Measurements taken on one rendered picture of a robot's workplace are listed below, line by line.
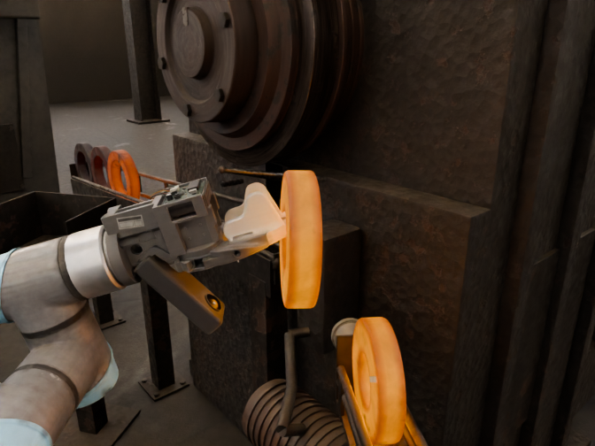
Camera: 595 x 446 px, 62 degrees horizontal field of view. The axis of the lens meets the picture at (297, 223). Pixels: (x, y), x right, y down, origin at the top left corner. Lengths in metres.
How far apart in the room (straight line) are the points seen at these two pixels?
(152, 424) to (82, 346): 1.13
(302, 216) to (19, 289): 0.30
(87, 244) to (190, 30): 0.50
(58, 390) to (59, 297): 0.10
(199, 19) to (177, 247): 0.49
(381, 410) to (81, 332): 0.35
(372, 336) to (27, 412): 0.37
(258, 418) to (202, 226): 0.48
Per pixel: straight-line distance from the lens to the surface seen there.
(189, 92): 1.01
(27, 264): 0.59
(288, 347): 0.93
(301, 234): 0.49
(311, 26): 0.83
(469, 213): 0.80
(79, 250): 0.57
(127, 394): 1.87
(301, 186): 0.51
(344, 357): 0.75
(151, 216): 0.54
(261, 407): 0.92
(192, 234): 0.54
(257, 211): 0.53
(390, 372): 0.61
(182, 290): 0.56
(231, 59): 0.86
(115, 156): 1.69
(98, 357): 0.63
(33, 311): 0.60
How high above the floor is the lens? 1.11
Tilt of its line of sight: 20 degrees down
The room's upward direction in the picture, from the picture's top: straight up
